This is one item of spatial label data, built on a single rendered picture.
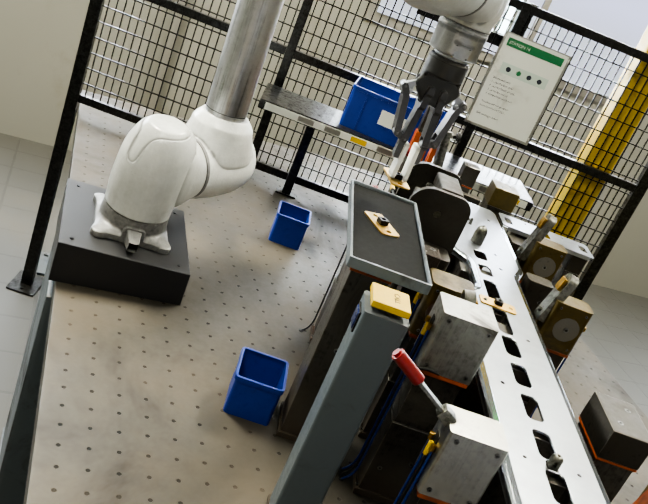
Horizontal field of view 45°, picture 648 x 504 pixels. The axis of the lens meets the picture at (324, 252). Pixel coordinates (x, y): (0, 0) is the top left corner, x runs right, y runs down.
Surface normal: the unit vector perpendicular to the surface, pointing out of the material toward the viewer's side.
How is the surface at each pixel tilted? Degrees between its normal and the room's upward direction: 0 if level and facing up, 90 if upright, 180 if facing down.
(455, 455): 90
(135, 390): 0
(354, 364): 90
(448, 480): 90
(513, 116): 90
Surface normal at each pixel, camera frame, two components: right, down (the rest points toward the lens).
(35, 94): 0.22, 0.49
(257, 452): 0.36, -0.85
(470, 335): -0.04, 0.41
